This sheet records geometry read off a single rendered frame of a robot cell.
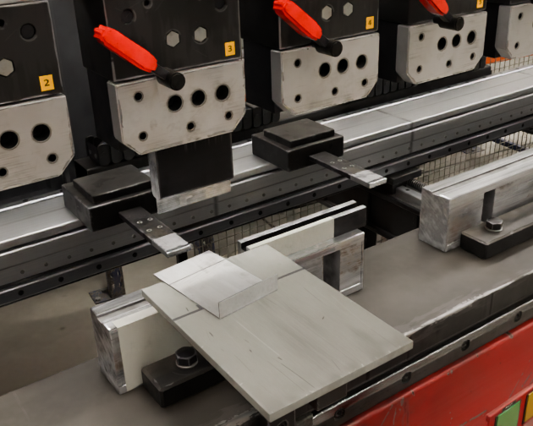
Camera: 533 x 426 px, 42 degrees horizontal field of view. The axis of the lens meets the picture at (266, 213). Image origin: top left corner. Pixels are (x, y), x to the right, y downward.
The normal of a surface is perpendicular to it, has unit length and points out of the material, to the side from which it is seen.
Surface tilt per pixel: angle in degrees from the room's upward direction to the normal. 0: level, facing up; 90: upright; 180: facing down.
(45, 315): 0
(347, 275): 90
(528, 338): 90
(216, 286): 0
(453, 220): 90
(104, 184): 0
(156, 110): 90
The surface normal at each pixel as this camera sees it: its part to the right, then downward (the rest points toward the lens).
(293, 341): -0.04, -0.90
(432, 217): -0.82, 0.28
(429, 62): 0.57, 0.35
